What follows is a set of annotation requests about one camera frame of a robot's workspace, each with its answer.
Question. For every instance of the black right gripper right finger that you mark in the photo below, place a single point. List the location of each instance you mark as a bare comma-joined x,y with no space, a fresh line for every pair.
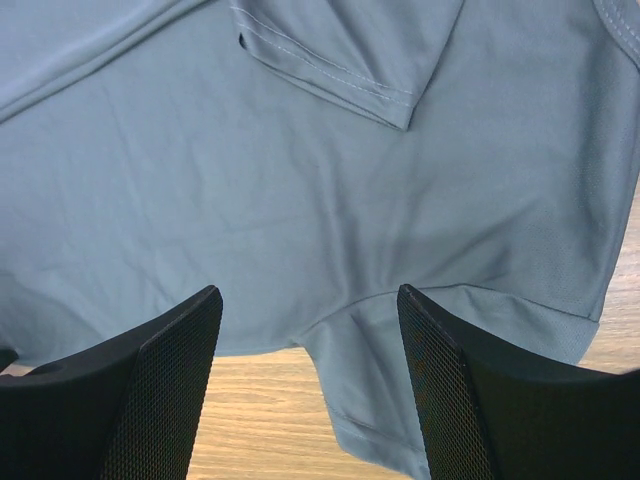
489,409

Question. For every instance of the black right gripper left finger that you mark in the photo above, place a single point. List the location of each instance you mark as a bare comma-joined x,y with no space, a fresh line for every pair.
126,408

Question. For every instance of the dark grey t shirt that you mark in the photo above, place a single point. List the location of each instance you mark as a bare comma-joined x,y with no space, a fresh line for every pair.
308,158

